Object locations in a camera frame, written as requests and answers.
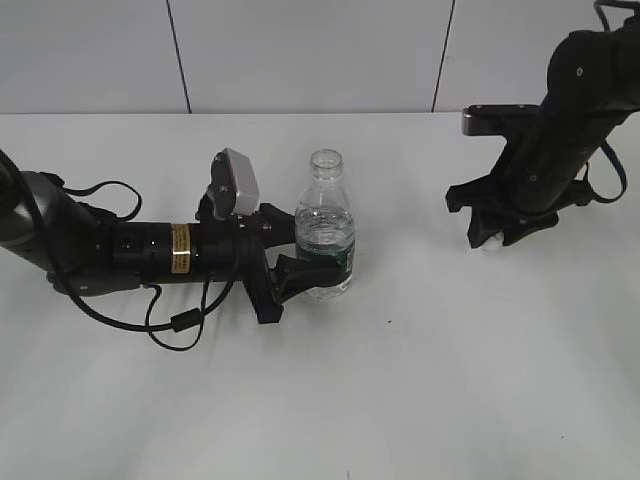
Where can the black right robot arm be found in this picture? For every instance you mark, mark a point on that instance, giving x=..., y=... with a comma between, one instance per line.
x=592, y=87

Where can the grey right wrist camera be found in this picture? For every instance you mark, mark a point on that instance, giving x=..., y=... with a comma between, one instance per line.
x=497, y=120

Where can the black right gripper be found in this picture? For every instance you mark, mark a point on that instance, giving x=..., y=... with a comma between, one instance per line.
x=535, y=177

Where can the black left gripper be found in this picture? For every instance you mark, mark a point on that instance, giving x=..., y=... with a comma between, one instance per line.
x=234, y=249

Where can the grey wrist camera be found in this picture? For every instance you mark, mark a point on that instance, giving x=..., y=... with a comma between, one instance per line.
x=497, y=120
x=233, y=189

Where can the white green bottle cap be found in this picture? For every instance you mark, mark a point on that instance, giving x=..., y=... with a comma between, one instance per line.
x=493, y=243

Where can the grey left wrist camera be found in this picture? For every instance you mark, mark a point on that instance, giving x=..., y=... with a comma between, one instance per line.
x=233, y=189

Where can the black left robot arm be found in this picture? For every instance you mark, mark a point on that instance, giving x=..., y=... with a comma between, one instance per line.
x=87, y=251

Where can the clear green-label water bottle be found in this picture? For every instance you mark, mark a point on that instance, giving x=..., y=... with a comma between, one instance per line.
x=325, y=226

